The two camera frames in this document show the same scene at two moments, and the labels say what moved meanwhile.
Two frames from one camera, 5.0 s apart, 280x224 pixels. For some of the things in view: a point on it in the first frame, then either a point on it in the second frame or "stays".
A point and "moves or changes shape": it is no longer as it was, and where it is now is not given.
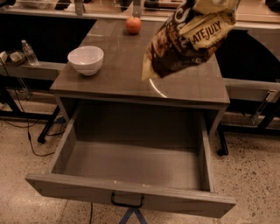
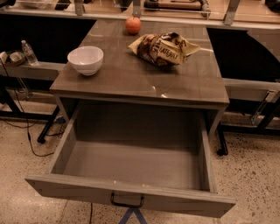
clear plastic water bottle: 30,53 stays
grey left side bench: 47,71 stays
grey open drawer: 159,157 stays
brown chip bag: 190,35 moves or changes shape
